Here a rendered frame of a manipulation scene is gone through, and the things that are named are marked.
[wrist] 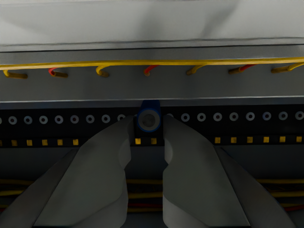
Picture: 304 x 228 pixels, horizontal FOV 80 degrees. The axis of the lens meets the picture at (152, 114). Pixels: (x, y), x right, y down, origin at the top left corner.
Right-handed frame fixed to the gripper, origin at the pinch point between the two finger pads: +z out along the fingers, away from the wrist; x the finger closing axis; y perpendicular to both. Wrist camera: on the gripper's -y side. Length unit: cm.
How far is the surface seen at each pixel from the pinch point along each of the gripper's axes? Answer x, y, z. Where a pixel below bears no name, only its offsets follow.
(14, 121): -18.1, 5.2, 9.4
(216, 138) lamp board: 8.0, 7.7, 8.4
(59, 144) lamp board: -12.3, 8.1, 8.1
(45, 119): -14.0, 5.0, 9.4
